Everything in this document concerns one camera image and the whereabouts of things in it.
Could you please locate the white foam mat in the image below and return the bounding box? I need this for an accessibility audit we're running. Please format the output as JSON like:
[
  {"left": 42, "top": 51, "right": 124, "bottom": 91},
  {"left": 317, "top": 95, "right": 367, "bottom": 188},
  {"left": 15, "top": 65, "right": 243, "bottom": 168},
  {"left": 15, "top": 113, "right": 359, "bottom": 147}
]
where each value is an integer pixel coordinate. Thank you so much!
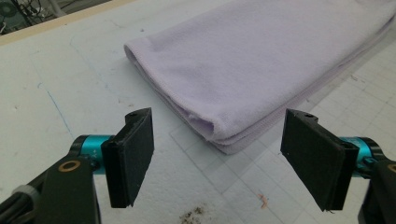
[{"left": 0, "top": 0, "right": 396, "bottom": 224}]

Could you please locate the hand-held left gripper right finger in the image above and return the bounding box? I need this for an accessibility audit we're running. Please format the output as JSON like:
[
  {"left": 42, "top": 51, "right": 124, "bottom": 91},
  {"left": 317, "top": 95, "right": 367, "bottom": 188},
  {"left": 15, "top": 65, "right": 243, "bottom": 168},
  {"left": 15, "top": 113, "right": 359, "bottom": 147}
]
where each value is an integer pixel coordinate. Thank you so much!
[{"left": 279, "top": 107, "right": 380, "bottom": 213}]

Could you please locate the lavender patterned towel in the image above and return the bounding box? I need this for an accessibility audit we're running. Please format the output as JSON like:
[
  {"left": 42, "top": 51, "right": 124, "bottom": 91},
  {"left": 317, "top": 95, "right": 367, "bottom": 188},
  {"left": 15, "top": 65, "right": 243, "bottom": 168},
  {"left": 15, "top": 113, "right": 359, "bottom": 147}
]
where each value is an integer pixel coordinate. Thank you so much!
[{"left": 123, "top": 0, "right": 396, "bottom": 156}]

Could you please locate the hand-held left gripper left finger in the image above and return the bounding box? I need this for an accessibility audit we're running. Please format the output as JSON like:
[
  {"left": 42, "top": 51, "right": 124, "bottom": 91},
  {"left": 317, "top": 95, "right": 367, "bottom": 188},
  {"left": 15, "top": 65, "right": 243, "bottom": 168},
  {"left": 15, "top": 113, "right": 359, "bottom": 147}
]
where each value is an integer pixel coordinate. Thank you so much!
[{"left": 70, "top": 106, "right": 155, "bottom": 209}]

